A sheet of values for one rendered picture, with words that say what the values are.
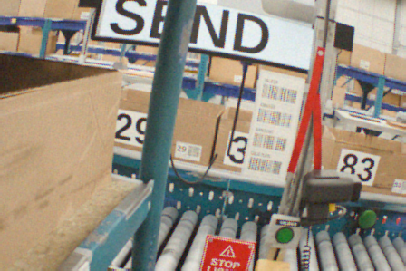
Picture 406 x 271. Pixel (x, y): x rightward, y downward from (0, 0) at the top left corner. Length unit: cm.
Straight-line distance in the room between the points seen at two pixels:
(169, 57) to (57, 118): 17
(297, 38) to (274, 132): 22
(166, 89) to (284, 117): 43
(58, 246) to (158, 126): 19
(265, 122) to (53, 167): 59
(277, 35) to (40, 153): 71
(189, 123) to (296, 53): 62
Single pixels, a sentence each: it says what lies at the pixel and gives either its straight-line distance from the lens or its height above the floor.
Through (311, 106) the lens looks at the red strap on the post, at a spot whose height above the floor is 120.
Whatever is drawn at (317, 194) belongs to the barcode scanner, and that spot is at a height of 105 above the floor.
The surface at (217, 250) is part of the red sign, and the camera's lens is 89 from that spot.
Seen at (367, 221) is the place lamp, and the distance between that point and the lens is 149.
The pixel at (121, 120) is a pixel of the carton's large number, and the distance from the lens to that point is 149.
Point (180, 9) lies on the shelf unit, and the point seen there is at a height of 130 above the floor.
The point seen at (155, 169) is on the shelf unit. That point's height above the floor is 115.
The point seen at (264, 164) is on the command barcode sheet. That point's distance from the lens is 83.
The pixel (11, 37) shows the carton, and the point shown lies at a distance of 690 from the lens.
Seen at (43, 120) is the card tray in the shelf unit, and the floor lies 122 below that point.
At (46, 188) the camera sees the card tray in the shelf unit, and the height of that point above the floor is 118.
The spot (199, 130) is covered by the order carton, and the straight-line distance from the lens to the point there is 144.
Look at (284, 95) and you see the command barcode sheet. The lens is 81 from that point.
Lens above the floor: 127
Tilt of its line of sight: 10 degrees down
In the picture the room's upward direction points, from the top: 10 degrees clockwise
